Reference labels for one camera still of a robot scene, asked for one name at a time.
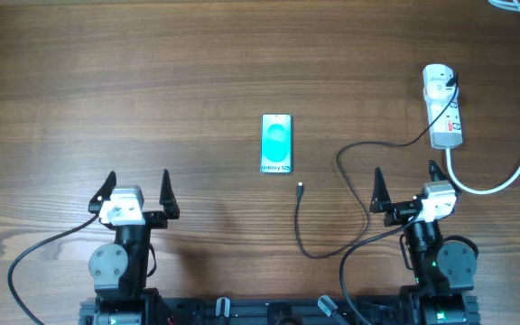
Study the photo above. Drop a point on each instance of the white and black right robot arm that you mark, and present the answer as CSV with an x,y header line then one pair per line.
x,y
443,267

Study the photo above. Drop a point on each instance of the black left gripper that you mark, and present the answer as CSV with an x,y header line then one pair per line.
x,y
154,220

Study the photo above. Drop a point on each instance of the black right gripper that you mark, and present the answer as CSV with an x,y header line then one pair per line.
x,y
382,203

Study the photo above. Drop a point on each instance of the Galaxy smartphone with teal screen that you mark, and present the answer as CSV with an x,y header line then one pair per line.
x,y
276,143

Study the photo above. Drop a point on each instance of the white power strip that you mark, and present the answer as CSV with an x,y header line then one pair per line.
x,y
443,117

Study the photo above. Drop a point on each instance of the white USB charger plug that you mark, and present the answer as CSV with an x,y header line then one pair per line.
x,y
439,90

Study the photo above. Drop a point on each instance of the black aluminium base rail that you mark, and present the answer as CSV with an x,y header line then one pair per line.
x,y
375,310

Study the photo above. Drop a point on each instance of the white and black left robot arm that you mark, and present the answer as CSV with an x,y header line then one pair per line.
x,y
120,269

